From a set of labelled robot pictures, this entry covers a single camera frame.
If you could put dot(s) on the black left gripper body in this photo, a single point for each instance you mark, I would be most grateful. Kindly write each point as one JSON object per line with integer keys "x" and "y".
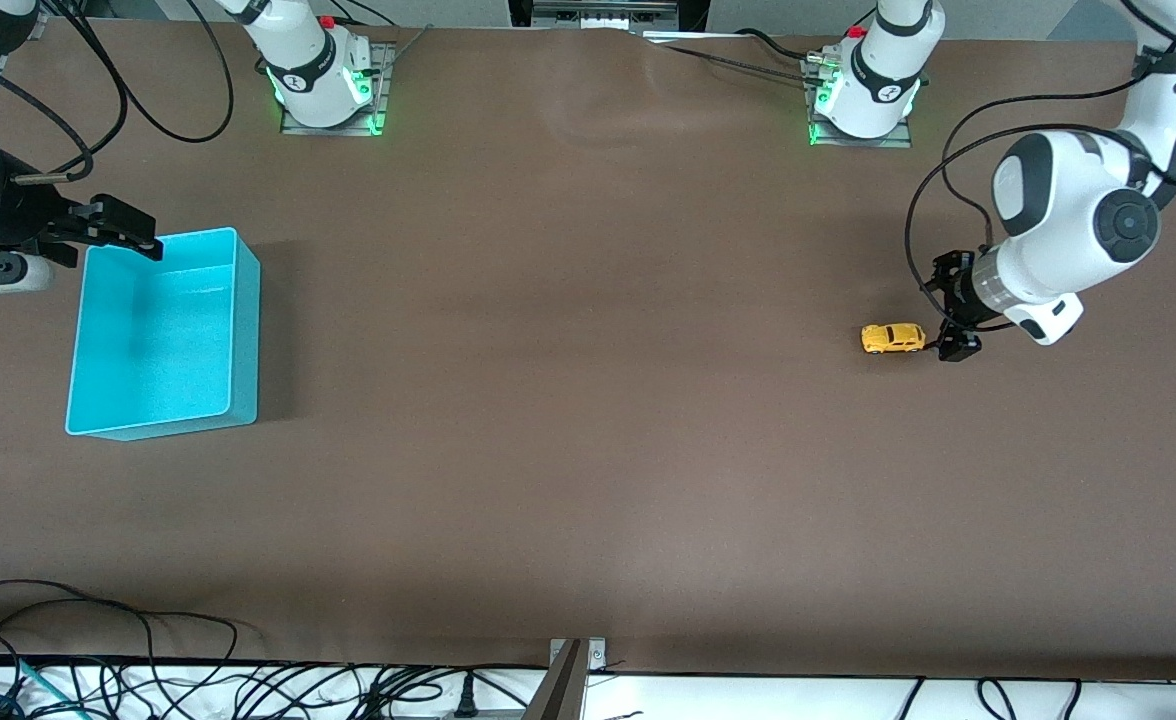
{"x": 956, "y": 291}

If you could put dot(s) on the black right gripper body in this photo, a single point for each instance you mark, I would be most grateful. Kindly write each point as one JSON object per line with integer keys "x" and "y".
{"x": 18, "y": 217}

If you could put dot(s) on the yellow beetle toy car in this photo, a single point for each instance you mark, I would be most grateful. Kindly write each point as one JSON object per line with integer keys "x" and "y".
{"x": 892, "y": 339}

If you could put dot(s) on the turquoise plastic bin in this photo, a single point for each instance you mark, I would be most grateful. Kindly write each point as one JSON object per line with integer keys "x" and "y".
{"x": 163, "y": 340}

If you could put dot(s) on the thin grey rod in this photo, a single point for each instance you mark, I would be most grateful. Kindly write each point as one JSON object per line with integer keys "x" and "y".
{"x": 410, "y": 45}

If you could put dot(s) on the white power strip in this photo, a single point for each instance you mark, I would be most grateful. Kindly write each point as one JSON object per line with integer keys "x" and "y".
{"x": 603, "y": 14}

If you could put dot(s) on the black power plug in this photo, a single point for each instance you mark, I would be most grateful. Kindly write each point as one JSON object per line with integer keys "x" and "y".
{"x": 466, "y": 700}

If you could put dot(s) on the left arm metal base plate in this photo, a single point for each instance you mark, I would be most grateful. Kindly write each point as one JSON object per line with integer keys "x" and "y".
{"x": 868, "y": 143}

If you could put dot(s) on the aluminium frame profile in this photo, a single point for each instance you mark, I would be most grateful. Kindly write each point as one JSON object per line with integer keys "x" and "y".
{"x": 33, "y": 25}

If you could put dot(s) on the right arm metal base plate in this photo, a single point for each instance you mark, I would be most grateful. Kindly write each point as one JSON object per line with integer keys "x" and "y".
{"x": 333, "y": 131}

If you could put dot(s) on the black stand frame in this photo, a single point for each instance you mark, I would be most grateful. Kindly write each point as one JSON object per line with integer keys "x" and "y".
{"x": 520, "y": 12}

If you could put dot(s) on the metal table bracket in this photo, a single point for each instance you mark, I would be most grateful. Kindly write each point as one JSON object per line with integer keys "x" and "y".
{"x": 568, "y": 690}

